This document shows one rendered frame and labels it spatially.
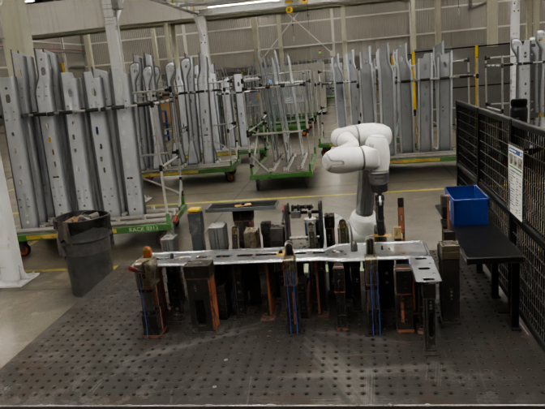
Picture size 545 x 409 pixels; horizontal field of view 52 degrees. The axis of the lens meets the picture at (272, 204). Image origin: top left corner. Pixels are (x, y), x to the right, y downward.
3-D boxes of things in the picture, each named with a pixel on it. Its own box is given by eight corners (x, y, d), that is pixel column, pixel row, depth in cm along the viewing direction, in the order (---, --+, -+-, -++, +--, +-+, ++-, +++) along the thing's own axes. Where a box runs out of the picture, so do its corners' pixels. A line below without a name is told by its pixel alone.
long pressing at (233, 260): (126, 270, 262) (126, 267, 262) (143, 255, 284) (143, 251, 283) (431, 258, 241) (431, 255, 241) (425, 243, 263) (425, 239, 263)
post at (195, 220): (195, 292, 306) (186, 213, 296) (199, 286, 313) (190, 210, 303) (209, 291, 305) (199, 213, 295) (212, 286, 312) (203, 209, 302)
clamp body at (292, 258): (283, 336, 247) (276, 260, 239) (286, 323, 258) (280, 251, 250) (304, 335, 245) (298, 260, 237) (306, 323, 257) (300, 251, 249)
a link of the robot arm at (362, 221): (342, 236, 344) (377, 231, 347) (350, 251, 330) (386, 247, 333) (349, 119, 303) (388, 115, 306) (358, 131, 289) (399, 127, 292)
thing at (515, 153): (521, 226, 224) (523, 148, 217) (507, 211, 245) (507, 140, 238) (527, 225, 223) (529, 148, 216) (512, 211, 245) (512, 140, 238)
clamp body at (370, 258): (363, 337, 239) (359, 260, 231) (363, 325, 250) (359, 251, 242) (385, 337, 237) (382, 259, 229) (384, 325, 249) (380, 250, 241)
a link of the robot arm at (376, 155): (385, 166, 253) (357, 170, 251) (384, 131, 249) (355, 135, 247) (394, 170, 242) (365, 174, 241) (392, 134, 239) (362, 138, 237)
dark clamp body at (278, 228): (272, 303, 283) (265, 230, 275) (275, 292, 296) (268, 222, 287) (293, 302, 282) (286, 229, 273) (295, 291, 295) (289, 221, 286)
